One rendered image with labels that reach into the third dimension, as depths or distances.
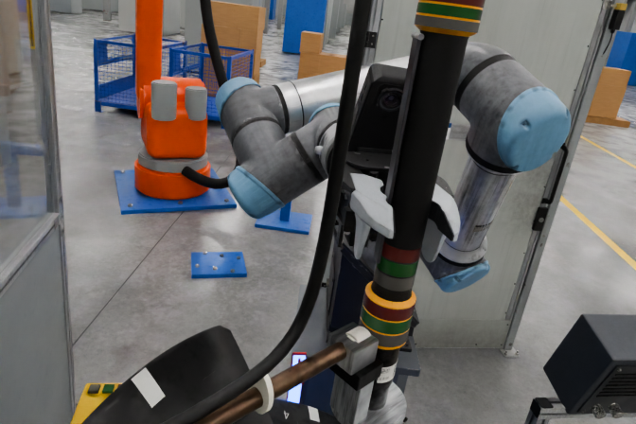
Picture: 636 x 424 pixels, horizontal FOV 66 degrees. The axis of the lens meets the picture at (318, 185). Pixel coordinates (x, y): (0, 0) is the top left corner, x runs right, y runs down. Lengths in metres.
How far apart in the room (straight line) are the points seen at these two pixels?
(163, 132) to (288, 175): 3.63
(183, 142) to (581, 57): 3.00
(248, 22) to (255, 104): 7.59
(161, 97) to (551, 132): 3.56
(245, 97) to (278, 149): 0.12
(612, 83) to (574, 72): 10.30
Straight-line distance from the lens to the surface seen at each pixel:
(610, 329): 1.14
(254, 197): 0.62
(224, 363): 0.55
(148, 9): 4.29
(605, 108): 13.00
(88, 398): 1.02
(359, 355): 0.40
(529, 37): 2.49
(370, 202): 0.37
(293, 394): 0.96
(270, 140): 0.64
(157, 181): 4.33
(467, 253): 1.04
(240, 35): 8.33
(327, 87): 0.73
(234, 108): 0.70
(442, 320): 2.90
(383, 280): 0.40
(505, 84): 0.79
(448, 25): 0.34
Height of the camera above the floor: 1.77
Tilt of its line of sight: 20 degrees down
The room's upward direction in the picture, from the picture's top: 8 degrees clockwise
